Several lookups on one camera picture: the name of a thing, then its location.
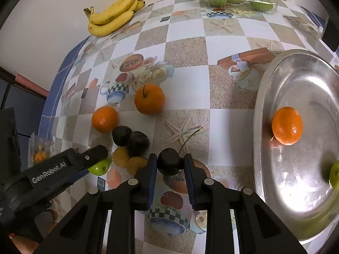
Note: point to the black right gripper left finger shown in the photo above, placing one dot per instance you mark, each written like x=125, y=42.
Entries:
x=133, y=195

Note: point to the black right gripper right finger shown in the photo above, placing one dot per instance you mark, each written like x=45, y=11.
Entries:
x=209, y=195

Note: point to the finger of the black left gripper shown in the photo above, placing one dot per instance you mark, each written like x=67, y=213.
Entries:
x=93, y=156

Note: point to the small green apple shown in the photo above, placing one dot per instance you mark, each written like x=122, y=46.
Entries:
x=100, y=168

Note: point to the small orange mandarin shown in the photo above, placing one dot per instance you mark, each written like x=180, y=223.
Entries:
x=105, y=119

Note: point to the dark plum pair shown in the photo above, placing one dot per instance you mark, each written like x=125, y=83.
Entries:
x=136, y=142

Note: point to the dark cherry with stem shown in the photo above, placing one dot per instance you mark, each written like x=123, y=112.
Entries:
x=169, y=161

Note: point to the orange with stem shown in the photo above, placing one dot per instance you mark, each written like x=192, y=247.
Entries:
x=149, y=99

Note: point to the yellow apricots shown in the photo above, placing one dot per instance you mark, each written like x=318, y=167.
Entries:
x=122, y=159

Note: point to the large steel bowl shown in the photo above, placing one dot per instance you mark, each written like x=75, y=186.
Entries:
x=294, y=180

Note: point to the patterned tablecloth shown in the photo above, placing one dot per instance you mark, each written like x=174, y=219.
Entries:
x=209, y=64

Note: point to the yellow banana bunch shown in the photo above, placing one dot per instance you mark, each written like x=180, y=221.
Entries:
x=113, y=18

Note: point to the black power adapter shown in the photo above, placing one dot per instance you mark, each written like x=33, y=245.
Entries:
x=330, y=35

